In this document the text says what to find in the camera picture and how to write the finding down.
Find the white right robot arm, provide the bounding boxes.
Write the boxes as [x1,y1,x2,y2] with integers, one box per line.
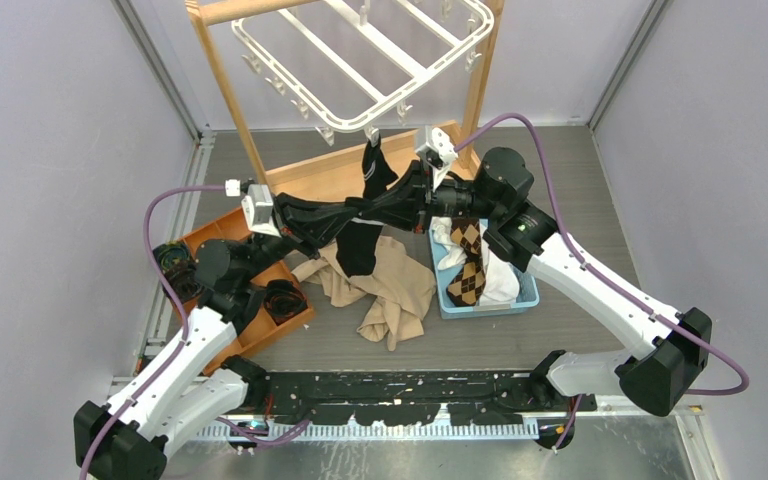
[358,147,712,416]

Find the white plastic clip hanger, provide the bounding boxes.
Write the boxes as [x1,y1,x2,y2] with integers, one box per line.
[231,1,495,143]

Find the rolled dark patterned sock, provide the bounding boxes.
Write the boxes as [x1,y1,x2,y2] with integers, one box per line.
[152,241,193,275]

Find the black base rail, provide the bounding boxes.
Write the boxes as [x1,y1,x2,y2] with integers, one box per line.
[234,370,597,427]

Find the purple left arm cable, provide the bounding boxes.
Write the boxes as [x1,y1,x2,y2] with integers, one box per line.
[77,185,312,480]

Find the brown argyle sock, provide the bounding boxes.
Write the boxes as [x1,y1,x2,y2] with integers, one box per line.
[447,218,486,307]

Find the wooden hanger stand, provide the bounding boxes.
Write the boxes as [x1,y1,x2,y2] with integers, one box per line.
[185,1,504,200]

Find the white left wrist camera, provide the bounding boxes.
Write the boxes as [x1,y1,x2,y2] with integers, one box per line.
[224,179,281,237]

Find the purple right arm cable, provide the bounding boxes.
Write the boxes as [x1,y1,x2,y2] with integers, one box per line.
[455,112,751,452]

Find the orange compartment tray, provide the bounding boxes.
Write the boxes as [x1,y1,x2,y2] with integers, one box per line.
[177,207,315,376]

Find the beige crumpled cloth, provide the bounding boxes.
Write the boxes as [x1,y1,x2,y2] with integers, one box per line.
[292,236,436,351]

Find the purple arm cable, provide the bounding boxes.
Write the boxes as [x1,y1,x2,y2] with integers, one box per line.
[455,112,751,452]
[77,185,312,480]

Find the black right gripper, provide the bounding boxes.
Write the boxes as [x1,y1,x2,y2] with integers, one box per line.
[361,158,500,235]

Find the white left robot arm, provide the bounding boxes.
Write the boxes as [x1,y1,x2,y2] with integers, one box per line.
[73,192,360,479]

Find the rolled black sock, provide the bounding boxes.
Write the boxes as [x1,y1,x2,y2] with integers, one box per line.
[263,279,308,325]

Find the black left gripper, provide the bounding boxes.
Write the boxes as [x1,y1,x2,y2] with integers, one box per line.
[240,193,358,282]

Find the rolled dark green sock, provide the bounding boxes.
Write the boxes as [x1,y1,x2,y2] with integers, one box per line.
[162,262,204,304]

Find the light blue plastic basket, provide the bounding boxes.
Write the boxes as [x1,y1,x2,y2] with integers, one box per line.
[429,231,540,319]

